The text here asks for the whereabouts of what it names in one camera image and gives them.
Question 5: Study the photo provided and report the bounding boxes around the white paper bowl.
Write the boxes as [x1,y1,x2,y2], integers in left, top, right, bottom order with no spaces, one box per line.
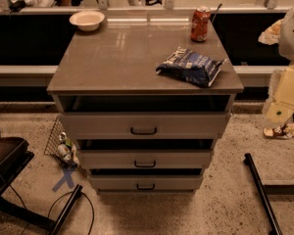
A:
[70,11,105,31]

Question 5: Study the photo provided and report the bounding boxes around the grey drawer cabinet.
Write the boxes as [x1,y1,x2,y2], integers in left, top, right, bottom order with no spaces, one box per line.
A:
[46,17,245,195]

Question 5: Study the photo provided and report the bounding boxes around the top grey drawer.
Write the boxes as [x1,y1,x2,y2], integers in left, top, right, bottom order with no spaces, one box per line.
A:
[59,113,229,140]

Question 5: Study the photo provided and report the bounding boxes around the yellow cardboard box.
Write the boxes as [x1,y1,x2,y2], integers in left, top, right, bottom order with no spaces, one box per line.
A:
[263,65,294,125]

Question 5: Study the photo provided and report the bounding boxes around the red soda can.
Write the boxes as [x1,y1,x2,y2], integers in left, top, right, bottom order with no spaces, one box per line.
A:
[190,6,211,42]

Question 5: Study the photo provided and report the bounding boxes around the blue tape cross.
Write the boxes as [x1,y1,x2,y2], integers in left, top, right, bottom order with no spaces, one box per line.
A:
[52,166,76,192]

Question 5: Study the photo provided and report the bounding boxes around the brown snack wrapper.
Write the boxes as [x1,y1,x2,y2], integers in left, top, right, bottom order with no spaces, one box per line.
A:
[263,123,294,139]

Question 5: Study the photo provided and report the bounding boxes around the white bottle in basket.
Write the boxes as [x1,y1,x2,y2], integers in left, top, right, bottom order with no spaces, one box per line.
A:
[58,132,72,162]

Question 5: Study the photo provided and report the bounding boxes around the black cart base leg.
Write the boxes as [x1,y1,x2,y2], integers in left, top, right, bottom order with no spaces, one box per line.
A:
[0,185,82,235]

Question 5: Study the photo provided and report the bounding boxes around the middle grey drawer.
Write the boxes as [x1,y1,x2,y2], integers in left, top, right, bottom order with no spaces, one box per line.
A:
[77,150,212,169]

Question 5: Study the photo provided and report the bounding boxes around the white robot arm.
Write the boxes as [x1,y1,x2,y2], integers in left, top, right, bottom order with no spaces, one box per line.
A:
[279,5,294,62]

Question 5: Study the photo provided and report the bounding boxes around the wire mesh basket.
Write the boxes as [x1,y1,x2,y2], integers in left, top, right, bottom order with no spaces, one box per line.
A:
[44,117,77,167]

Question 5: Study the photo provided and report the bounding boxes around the black cart tray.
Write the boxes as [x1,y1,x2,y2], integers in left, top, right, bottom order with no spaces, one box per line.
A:
[0,137,34,196]

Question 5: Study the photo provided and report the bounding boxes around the blue chip bag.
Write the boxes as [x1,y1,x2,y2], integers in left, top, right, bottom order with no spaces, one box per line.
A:
[156,47,225,88]

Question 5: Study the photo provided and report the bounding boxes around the black floor cable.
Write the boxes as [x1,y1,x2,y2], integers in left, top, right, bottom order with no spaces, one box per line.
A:
[8,183,96,235]

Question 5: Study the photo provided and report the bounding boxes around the black metal floor bar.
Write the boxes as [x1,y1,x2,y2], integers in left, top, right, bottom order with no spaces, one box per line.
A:
[244,153,282,235]

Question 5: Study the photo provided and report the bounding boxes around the grey drawer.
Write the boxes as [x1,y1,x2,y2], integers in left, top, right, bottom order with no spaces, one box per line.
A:
[77,150,212,169]
[59,113,229,140]
[88,175,203,191]

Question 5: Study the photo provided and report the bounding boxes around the bottom grey drawer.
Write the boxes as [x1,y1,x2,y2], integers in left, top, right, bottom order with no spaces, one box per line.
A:
[88,175,203,191]

